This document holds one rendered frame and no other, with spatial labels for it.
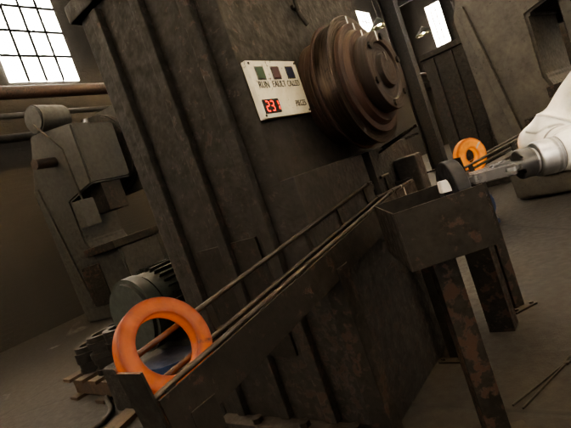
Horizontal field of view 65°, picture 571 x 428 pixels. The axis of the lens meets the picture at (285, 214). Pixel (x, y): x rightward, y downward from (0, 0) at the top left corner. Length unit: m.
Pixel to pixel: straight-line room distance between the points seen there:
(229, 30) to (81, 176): 4.31
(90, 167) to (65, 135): 0.45
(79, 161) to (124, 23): 3.90
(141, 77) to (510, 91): 3.28
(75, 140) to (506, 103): 4.39
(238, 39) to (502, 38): 3.16
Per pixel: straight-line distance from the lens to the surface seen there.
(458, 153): 2.07
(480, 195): 1.06
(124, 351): 0.85
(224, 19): 1.45
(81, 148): 5.58
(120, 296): 2.36
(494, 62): 4.36
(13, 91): 7.13
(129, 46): 1.76
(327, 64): 1.52
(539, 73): 4.24
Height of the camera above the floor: 0.87
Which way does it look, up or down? 4 degrees down
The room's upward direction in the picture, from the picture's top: 19 degrees counter-clockwise
